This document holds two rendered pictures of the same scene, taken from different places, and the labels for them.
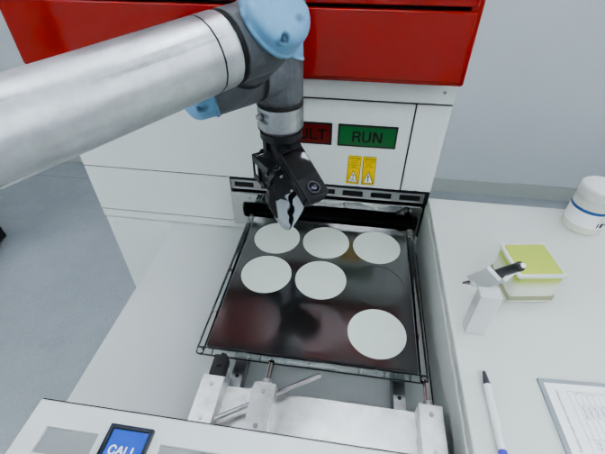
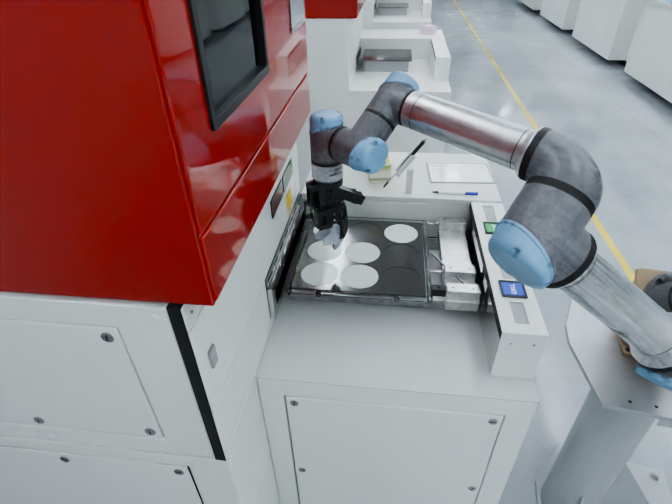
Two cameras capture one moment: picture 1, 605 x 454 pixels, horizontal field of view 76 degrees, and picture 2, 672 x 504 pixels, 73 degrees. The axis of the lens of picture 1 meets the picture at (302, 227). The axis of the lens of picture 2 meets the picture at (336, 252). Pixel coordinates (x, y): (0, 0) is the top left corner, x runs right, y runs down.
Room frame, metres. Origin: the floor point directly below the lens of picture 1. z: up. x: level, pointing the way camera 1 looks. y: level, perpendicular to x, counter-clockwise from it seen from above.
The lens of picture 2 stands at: (0.59, 1.00, 1.66)
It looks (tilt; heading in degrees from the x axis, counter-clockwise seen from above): 36 degrees down; 270
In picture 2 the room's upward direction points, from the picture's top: 1 degrees counter-clockwise
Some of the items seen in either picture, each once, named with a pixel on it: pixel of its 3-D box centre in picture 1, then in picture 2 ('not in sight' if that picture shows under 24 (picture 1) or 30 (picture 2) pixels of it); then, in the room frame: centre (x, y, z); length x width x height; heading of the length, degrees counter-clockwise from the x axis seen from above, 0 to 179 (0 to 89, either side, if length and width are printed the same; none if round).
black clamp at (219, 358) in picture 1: (219, 367); (438, 289); (0.33, 0.13, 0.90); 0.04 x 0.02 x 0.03; 172
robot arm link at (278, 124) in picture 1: (278, 117); (328, 170); (0.60, 0.04, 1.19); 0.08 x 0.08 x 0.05
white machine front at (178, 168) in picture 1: (247, 158); (263, 253); (0.76, 0.12, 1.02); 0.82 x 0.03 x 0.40; 82
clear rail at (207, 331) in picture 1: (230, 271); (358, 295); (0.53, 0.14, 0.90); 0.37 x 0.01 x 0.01; 172
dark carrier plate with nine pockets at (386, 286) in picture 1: (320, 279); (362, 252); (0.51, -0.04, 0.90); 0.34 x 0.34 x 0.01; 82
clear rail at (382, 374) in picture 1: (308, 364); (426, 256); (0.33, -0.01, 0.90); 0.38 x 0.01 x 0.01; 82
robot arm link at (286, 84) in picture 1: (276, 68); (327, 137); (0.60, 0.04, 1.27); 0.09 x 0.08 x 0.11; 131
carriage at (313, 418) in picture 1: (312, 428); (455, 263); (0.24, -0.02, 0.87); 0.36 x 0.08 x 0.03; 82
